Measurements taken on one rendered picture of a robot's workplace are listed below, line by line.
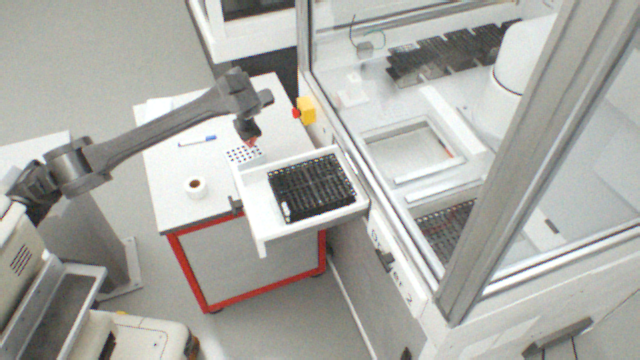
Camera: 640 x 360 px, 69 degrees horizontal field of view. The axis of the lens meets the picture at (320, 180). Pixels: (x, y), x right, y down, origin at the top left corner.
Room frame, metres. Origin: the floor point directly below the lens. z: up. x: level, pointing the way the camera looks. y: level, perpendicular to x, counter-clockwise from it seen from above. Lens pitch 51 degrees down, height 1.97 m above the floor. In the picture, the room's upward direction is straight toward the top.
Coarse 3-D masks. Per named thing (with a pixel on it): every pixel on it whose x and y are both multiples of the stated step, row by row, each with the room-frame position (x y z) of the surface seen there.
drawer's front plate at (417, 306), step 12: (372, 216) 0.73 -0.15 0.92; (372, 228) 0.72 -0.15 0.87; (384, 228) 0.68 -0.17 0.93; (372, 240) 0.71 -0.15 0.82; (384, 240) 0.66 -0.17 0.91; (396, 252) 0.61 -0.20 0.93; (396, 264) 0.59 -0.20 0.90; (408, 264) 0.58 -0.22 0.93; (396, 276) 0.58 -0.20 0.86; (408, 276) 0.54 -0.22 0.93; (408, 288) 0.53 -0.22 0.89; (420, 288) 0.51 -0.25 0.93; (420, 300) 0.48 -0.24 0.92; (420, 312) 0.48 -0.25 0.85
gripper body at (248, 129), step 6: (234, 120) 1.13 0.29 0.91; (240, 120) 1.07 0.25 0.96; (252, 120) 1.09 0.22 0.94; (240, 126) 1.08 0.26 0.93; (246, 126) 1.07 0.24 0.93; (252, 126) 1.08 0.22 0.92; (240, 132) 1.07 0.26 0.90; (246, 132) 1.07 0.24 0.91; (252, 132) 1.07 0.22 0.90; (258, 132) 1.07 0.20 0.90; (246, 138) 1.05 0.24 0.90
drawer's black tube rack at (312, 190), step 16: (320, 160) 0.95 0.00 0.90; (336, 160) 0.96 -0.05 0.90; (288, 176) 0.89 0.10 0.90; (304, 176) 0.89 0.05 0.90; (320, 176) 0.89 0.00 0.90; (336, 176) 0.89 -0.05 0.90; (288, 192) 0.83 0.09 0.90; (304, 192) 0.85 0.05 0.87; (320, 192) 0.85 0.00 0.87; (336, 192) 0.83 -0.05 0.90; (352, 192) 0.83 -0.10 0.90; (304, 208) 0.79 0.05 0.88; (320, 208) 0.79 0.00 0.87
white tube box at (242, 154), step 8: (256, 144) 1.12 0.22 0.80; (224, 152) 1.08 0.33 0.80; (232, 152) 1.09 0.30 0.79; (240, 152) 1.09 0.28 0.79; (248, 152) 1.08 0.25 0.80; (256, 152) 1.08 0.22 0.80; (232, 160) 1.05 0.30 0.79; (240, 160) 1.05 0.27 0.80; (248, 160) 1.04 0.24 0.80; (256, 160) 1.06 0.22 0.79; (264, 160) 1.07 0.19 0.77; (240, 168) 1.03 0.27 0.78; (248, 168) 1.04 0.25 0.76
